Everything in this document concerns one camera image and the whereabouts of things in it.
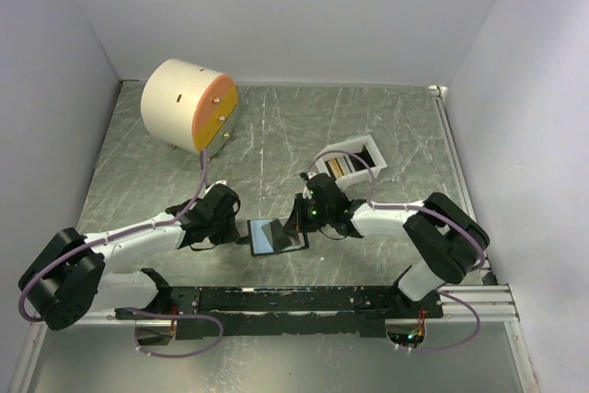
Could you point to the remaining cards in tray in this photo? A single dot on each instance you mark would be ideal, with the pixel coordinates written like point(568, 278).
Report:
point(341, 166)

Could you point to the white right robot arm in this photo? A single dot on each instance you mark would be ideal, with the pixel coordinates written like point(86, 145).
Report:
point(450, 243)

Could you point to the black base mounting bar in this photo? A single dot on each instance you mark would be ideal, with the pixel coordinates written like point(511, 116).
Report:
point(300, 310)

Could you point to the black card holder wallet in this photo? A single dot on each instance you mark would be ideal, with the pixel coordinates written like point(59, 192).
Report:
point(257, 243)

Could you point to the white corner bracket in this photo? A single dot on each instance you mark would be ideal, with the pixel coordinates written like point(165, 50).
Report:
point(438, 91)

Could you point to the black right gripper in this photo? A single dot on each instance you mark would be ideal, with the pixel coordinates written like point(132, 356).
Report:
point(296, 222)

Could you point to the round cream mini drawer cabinet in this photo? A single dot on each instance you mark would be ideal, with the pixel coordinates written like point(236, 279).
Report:
point(190, 106)

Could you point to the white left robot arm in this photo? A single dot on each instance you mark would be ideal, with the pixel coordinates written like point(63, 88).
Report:
point(76, 274)

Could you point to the white card tray box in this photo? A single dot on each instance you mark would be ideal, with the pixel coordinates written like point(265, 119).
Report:
point(368, 160)

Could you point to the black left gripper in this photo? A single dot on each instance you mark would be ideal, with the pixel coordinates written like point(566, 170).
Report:
point(231, 235)

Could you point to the grey credit card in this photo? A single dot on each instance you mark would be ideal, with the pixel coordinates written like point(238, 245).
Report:
point(278, 241)

